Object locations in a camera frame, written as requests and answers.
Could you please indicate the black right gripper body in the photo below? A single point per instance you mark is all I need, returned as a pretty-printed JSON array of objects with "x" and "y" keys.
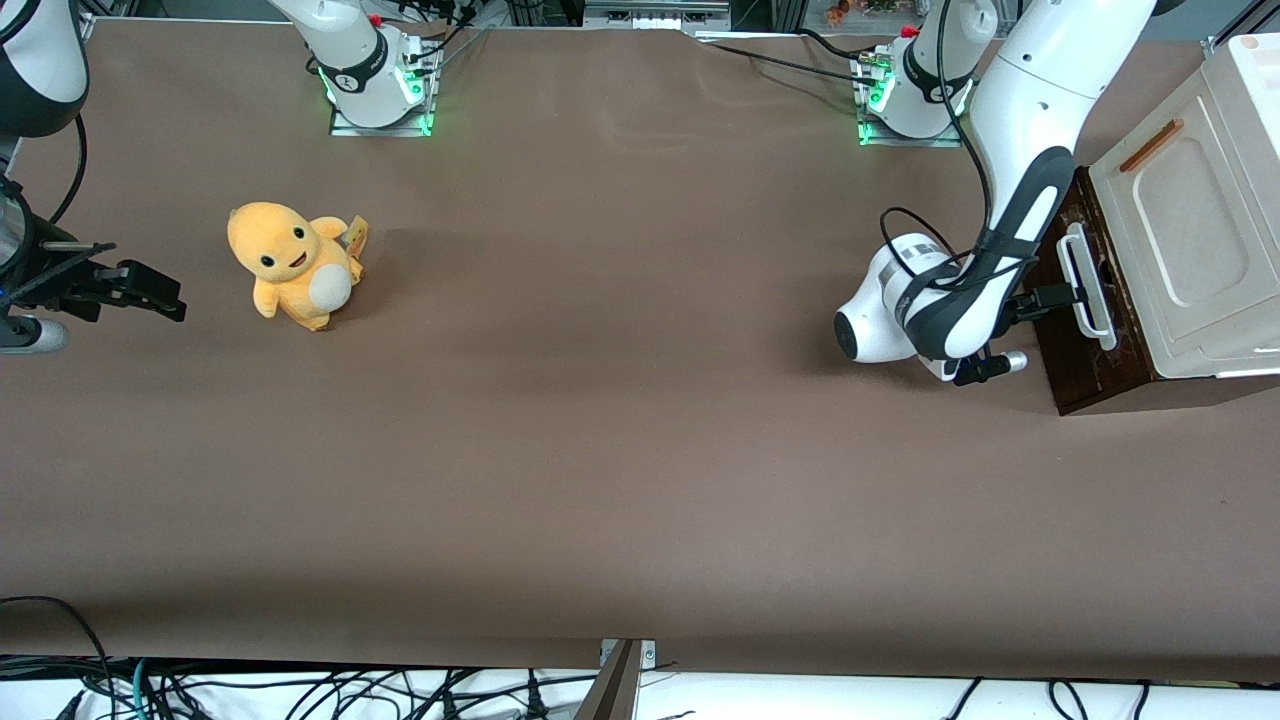
[{"x": 62, "y": 278}]

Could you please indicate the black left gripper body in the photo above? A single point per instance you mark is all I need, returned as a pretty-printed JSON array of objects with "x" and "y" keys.
[{"x": 1040, "y": 299}]

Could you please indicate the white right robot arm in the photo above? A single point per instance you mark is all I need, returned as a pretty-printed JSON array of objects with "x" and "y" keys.
[{"x": 350, "y": 60}]

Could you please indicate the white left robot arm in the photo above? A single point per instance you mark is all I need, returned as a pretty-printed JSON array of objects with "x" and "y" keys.
[{"x": 1035, "y": 90}]

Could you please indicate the scratched dark wood drawer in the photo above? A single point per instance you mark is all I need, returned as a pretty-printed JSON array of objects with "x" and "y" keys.
[{"x": 1125, "y": 330}]

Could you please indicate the dark wooden cabinet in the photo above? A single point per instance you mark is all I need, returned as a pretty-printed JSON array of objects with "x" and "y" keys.
[{"x": 1090, "y": 385}]

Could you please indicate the yellow plush toy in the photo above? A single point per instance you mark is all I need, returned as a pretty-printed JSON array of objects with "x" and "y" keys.
[{"x": 290, "y": 265}]

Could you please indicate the white toy oven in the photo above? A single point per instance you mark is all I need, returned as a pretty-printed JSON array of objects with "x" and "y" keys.
[{"x": 1200, "y": 230}]

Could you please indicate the small orange object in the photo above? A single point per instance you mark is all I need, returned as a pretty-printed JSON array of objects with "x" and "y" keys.
[{"x": 838, "y": 14}]

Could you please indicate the brown table cover sheet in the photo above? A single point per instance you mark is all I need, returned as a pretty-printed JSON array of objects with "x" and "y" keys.
[{"x": 640, "y": 450}]

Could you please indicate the grey power strip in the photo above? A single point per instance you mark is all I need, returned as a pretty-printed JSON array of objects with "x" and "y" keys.
[{"x": 655, "y": 18}]

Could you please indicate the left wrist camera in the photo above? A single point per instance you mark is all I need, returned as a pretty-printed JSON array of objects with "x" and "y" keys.
[{"x": 985, "y": 368}]

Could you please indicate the aluminium frame profile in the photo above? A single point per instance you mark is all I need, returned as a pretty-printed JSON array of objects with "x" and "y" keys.
[{"x": 1250, "y": 15}]

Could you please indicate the silver metal bracket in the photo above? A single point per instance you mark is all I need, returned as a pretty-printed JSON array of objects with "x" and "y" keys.
[{"x": 648, "y": 655}]

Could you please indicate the brown grey mounting post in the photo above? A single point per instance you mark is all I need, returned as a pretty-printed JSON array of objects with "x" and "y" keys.
[{"x": 612, "y": 690}]

